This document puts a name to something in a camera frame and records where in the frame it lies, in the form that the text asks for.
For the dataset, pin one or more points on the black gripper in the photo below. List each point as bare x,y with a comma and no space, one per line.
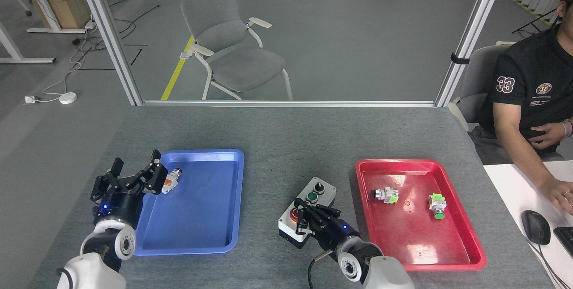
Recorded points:
335,231
118,206

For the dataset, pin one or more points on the grey control box with buttons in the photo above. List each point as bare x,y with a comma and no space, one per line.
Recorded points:
326,196

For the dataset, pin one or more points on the black computer mouse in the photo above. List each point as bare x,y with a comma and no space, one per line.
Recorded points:
536,228

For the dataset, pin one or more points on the person's right forearm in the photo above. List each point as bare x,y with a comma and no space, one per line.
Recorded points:
523,155

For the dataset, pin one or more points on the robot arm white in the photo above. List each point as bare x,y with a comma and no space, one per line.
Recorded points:
385,275
89,271

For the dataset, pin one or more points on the person's left hand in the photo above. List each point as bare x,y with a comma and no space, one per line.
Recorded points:
550,134

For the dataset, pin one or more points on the person's right hand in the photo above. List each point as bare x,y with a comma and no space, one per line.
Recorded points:
564,195

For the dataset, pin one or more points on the blue plastic tray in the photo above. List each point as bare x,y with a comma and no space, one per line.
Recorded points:
201,208

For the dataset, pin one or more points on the red plastic tray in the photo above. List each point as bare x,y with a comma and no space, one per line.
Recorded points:
403,240

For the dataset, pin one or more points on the white round floor disc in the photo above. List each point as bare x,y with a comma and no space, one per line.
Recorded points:
68,98

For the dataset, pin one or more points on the grey chair with white armrests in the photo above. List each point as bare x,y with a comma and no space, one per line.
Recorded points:
241,63

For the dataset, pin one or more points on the white side table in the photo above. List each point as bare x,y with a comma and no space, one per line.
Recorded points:
506,186

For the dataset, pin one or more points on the grey fabric office chair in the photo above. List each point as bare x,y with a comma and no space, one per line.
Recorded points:
474,83

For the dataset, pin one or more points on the black keyboard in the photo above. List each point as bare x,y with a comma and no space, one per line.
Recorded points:
565,240

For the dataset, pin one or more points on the person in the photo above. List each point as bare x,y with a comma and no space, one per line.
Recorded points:
532,83

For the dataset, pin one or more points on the black tripod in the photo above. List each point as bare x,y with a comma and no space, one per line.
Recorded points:
535,21

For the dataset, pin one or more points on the red push button switch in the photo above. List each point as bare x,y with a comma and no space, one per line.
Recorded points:
173,178

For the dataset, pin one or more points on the black push button switch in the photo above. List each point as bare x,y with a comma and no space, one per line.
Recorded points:
385,195

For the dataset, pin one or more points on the silver frame rail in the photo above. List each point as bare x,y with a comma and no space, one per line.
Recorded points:
286,103

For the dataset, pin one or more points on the green push button switch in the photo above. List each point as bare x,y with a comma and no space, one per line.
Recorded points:
437,204

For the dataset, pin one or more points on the white wall plug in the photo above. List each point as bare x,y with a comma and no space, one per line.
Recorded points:
30,99

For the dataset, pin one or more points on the silver frame post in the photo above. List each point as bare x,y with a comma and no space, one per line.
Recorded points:
470,34
109,34

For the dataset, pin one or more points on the white desk leg frame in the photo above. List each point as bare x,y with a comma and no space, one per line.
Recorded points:
13,49
49,20

